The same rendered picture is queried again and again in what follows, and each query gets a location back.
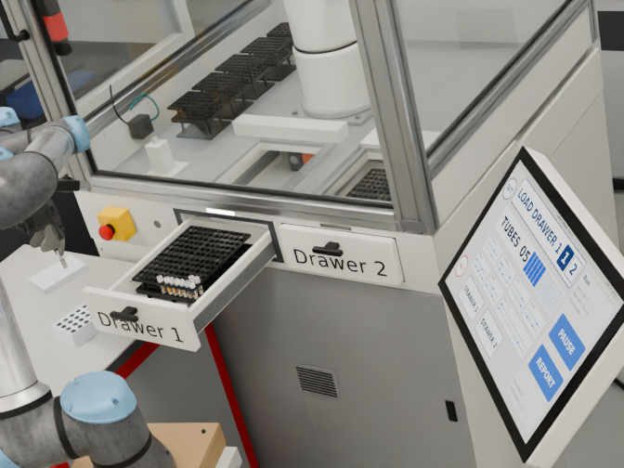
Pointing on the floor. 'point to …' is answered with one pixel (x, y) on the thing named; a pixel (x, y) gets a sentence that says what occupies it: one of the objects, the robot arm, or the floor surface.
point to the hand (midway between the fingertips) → (60, 248)
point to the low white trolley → (122, 352)
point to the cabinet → (375, 355)
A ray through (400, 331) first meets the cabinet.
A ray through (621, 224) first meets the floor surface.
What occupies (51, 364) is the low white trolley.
